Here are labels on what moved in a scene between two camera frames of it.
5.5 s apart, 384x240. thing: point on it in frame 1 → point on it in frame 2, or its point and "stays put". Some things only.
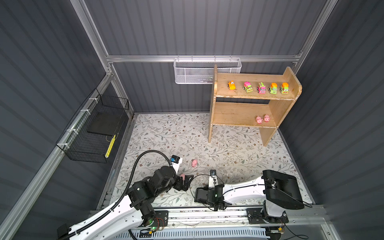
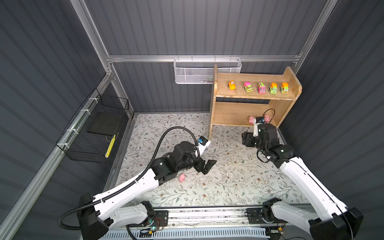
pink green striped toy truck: x=261 y=88 stays put
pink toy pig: x=266 y=118 stays put
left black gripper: x=179 y=186 → x=199 y=167
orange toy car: x=231 y=85 stays put
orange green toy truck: x=284 y=88 stays put
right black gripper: x=203 y=189 → x=246 y=138
